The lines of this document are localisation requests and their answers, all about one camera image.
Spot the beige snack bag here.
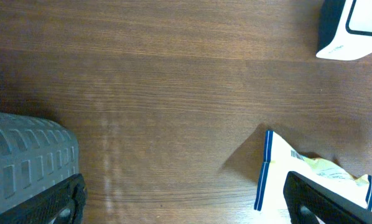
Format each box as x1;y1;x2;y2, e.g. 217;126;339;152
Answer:
254;130;372;223

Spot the white barcode scanner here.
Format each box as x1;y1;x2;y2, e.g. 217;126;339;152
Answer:
316;0;372;61

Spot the dark grey plastic basket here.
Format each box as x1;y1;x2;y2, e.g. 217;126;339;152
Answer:
0;113;79;214

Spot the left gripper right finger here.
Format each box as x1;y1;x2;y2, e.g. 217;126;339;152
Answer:
283;171;372;224

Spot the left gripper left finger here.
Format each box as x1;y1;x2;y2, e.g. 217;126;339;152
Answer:
0;174;87;224

